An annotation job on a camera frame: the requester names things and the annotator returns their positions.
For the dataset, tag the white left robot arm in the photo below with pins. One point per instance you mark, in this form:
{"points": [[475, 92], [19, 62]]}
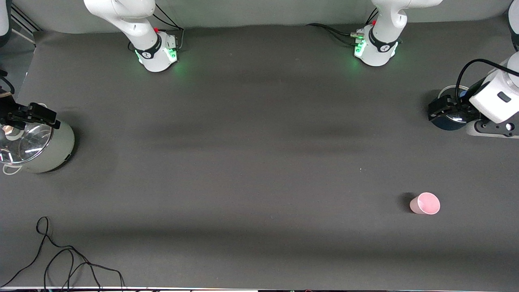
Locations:
{"points": [[379, 48]]}

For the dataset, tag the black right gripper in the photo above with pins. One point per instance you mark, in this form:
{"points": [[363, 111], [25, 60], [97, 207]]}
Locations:
{"points": [[8, 111]]}

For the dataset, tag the pale green cooking pot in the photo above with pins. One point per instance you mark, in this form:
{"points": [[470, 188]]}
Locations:
{"points": [[56, 150]]}

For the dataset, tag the aluminium frame rail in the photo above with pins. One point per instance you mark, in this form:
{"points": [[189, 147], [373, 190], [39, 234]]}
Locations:
{"points": [[24, 20]]}

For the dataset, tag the dark blue saucepan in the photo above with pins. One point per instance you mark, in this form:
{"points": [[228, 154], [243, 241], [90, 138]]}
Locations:
{"points": [[444, 122]]}

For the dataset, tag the pink plastic cup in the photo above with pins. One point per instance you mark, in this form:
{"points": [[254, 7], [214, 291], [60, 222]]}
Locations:
{"points": [[425, 204]]}

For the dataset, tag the glass lid with beige knob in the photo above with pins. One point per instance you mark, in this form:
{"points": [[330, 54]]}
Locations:
{"points": [[32, 146]]}

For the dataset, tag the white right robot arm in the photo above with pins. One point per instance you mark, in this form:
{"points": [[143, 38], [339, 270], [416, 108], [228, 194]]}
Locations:
{"points": [[156, 52]]}

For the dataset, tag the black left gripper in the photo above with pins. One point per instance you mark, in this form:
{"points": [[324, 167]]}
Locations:
{"points": [[463, 106]]}

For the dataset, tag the glass lid with blue knob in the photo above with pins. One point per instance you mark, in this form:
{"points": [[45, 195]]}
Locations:
{"points": [[458, 117]]}

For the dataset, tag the dark grey table mat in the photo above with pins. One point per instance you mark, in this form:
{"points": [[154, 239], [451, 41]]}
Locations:
{"points": [[259, 162]]}

